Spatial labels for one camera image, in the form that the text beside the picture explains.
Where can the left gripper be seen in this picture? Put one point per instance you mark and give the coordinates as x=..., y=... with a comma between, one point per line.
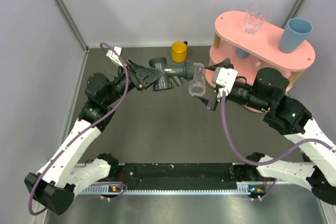
x=140, y=76

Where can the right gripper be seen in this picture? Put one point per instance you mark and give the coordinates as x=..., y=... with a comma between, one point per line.
x=210, y=104

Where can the grey plastic pipe fitting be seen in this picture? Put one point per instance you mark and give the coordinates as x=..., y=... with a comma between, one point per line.
x=176, y=72

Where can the clear trap with grey nut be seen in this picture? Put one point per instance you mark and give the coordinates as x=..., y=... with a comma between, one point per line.
x=198, y=84

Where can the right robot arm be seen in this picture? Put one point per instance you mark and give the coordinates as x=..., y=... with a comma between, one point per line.
x=310, y=163

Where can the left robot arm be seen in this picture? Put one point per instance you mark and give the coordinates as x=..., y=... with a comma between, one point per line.
x=55, y=186

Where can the yellow mug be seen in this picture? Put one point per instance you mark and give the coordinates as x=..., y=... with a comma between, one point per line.
x=179, y=51

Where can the pink translucent mug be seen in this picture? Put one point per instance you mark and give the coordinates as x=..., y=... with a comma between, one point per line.
x=258, y=64

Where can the clear drinking glass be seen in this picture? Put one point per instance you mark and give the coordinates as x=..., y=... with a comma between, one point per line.
x=256, y=15

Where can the tall blue cup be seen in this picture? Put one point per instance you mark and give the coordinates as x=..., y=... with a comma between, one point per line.
x=295, y=32

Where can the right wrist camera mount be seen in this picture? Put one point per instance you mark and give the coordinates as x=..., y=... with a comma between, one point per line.
x=224, y=79

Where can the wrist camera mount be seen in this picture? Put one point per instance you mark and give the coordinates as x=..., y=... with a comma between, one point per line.
x=114, y=55
x=224, y=79

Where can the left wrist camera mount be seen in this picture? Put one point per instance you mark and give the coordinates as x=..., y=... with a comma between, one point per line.
x=114, y=55

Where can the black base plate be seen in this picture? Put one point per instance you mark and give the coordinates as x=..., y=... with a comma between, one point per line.
x=183, y=176

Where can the grey slotted cable duct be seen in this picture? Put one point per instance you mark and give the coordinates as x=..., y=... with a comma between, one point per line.
x=113, y=190

